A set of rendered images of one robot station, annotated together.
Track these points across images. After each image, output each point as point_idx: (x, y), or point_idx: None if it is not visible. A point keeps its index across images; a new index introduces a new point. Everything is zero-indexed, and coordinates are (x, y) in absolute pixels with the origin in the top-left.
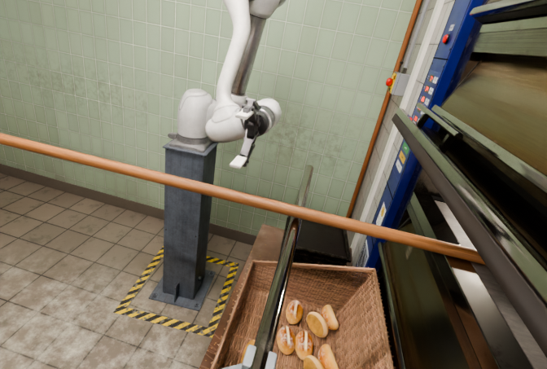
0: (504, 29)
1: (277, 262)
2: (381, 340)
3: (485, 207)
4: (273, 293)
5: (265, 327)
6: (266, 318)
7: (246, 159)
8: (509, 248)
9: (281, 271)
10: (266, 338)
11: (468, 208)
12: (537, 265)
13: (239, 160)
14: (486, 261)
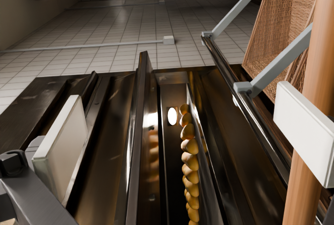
0: None
1: (271, 140)
2: None
3: (120, 208)
4: (248, 117)
5: (238, 102)
6: (241, 104)
7: (314, 173)
8: (126, 186)
9: (257, 135)
10: (236, 101)
11: (126, 216)
12: (123, 178)
13: (296, 131)
14: (136, 186)
